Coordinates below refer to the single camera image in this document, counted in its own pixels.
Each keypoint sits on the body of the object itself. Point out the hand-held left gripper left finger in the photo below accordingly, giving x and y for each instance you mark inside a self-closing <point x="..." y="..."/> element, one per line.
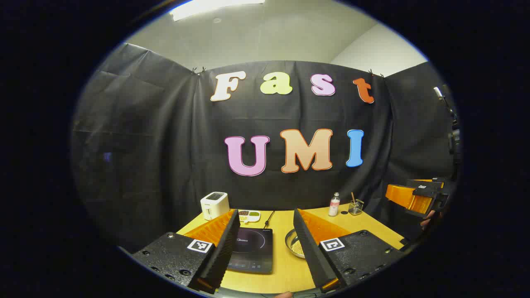
<point x="225" y="252"/>

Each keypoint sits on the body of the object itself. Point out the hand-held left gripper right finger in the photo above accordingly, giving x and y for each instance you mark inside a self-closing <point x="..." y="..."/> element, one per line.
<point x="308" y="248"/>

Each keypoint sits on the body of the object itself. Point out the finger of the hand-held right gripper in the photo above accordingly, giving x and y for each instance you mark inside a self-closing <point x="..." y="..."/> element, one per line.
<point x="422" y="182"/>
<point x="414" y="200"/>

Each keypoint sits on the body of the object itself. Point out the black induction cooktop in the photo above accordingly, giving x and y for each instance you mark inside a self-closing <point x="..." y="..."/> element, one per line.
<point x="254" y="248"/>

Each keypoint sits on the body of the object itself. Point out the pile of yellow soybeans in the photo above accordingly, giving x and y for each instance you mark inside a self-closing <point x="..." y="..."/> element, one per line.
<point x="298" y="247"/>

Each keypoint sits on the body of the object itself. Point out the white divided dish of beans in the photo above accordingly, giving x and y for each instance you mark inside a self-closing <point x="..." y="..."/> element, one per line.
<point x="251" y="215"/>

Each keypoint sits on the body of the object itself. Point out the white toaster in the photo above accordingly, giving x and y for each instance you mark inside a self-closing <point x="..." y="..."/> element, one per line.
<point x="214" y="205"/>

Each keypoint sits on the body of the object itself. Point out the clear bottle with pink label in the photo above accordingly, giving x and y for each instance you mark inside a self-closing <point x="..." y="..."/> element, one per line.
<point x="334" y="205"/>

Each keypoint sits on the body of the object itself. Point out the ceiling light panel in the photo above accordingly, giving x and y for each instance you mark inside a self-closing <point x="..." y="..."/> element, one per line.
<point x="207" y="6"/>

